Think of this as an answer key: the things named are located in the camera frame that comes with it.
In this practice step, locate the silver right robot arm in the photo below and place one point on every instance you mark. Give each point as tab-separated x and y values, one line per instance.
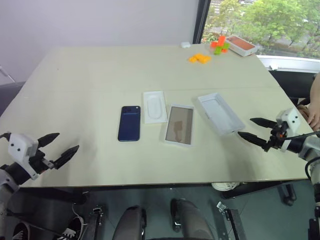
310	147

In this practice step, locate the dark blue smartphone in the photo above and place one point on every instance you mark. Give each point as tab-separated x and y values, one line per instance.
129	125

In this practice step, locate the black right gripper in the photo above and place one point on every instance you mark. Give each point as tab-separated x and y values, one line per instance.
275	140

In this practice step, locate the white phone box lid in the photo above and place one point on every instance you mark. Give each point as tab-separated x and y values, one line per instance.
220	115

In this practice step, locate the white earbuds case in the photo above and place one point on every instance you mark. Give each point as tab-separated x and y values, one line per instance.
186	45

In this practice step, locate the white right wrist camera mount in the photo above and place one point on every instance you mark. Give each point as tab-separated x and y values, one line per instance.
291	120

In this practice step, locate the white shoe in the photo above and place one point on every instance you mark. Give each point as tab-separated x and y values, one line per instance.
223	186

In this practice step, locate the black metal stand bar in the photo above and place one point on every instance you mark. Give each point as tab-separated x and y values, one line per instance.
95	222
232	222

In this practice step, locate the dark chair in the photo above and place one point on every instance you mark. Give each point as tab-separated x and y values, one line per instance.
292	82

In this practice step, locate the orange toy brick stack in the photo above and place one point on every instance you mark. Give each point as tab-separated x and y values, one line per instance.
219	42

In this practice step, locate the black window frame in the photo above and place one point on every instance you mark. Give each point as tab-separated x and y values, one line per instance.
201	20

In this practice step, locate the person's bare hand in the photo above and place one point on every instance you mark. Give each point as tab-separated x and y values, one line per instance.
314	115

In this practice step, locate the white phone box base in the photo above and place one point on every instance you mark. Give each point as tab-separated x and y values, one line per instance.
178	125

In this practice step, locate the black chair base with caster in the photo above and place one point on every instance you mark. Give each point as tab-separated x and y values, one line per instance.
287	195

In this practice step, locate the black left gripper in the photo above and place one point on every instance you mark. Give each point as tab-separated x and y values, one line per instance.
40	162

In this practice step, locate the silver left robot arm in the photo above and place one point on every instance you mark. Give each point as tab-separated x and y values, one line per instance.
8	175

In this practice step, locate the white window sill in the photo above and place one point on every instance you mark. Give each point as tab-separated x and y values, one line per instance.
287	62

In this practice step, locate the thin grey rod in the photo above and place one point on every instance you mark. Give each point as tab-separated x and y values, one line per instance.
7	74

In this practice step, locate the green toy brick stack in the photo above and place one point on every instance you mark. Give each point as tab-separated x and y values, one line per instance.
222	48

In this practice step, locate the person's bare forearm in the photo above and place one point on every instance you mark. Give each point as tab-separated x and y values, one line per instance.
316	87

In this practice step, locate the dark grey rounded shape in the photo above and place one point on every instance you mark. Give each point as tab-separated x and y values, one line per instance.
130	222
192	220

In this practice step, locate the orange tray box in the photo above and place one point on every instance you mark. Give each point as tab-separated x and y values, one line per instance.
241	45

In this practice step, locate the white moulded insert tray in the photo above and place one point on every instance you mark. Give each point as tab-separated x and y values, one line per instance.
155	107

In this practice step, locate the yellow toy brick cluster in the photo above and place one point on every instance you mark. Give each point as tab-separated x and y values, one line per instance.
200	59

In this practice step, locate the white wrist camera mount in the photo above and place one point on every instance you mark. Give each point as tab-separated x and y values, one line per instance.
21	147
291	120

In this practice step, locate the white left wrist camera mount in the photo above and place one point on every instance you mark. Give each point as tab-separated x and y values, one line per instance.
21	147

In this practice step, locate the black and white sneaker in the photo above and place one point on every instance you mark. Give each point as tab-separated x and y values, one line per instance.
21	231
72	228

